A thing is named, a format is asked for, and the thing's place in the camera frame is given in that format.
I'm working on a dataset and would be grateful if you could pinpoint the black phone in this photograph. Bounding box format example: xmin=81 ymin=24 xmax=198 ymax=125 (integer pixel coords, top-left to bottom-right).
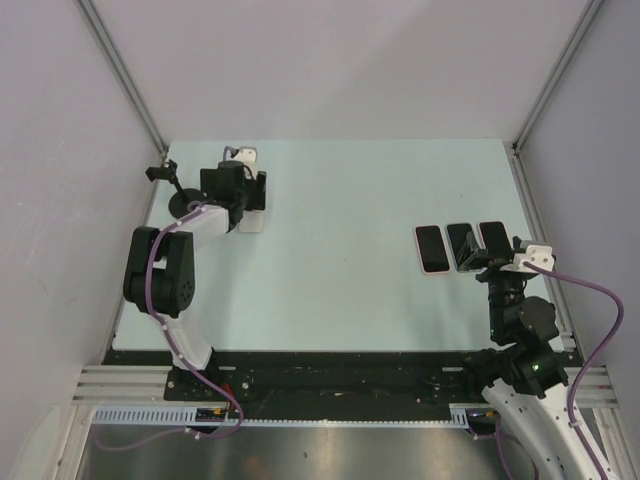
xmin=446 ymin=223 xmax=473 ymax=267

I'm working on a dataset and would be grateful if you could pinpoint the white phone stand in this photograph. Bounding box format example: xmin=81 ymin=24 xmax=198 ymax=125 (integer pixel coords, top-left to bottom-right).
xmin=238 ymin=210 xmax=265 ymax=234

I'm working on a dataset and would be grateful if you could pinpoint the pink phone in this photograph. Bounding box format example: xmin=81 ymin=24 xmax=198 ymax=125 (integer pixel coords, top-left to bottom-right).
xmin=479 ymin=221 xmax=509 ymax=255

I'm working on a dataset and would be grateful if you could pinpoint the black rectangular phone stand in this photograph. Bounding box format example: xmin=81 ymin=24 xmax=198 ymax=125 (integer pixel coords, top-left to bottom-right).
xmin=247 ymin=171 xmax=267 ymax=211

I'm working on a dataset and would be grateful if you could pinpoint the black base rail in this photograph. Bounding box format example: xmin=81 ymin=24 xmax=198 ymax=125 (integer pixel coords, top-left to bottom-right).
xmin=102 ymin=349 xmax=584 ymax=421

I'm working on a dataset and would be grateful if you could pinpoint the white slotted cable duct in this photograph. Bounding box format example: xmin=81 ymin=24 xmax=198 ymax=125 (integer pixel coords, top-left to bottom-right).
xmin=92 ymin=405 xmax=495 ymax=429

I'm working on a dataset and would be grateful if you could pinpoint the aluminium frame post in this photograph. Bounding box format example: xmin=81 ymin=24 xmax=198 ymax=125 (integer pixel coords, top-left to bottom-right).
xmin=74 ymin=0 xmax=168 ymax=158
xmin=511 ymin=0 xmax=607 ymax=153

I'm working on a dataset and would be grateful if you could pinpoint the pink-cased phone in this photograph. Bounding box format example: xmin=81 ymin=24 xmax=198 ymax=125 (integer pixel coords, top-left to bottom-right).
xmin=414 ymin=225 xmax=450 ymax=274

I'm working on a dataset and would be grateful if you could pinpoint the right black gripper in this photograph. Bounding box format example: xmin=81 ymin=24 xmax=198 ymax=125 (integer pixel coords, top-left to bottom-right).
xmin=456 ymin=232 xmax=527 ymax=339

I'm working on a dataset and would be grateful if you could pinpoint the right aluminium frame post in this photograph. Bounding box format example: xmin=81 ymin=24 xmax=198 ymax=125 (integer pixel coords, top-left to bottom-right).
xmin=511 ymin=0 xmax=607 ymax=153

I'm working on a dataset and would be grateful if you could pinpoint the black round-base phone stand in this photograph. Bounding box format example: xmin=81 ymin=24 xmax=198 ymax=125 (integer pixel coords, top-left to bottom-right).
xmin=144 ymin=158 xmax=206 ymax=217

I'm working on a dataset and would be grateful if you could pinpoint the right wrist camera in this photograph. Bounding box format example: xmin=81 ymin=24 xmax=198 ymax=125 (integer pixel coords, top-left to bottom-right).
xmin=500 ymin=242 xmax=555 ymax=274

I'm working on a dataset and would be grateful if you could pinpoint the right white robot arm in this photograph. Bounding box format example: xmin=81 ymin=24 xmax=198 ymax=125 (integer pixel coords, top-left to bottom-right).
xmin=452 ymin=222 xmax=616 ymax=479

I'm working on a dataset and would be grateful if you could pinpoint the left aluminium frame post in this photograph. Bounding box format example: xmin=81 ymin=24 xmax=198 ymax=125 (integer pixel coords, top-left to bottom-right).
xmin=74 ymin=0 xmax=168 ymax=158

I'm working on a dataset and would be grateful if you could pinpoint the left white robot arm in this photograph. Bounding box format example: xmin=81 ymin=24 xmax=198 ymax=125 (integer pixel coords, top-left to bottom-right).
xmin=123 ymin=148 xmax=267 ymax=400

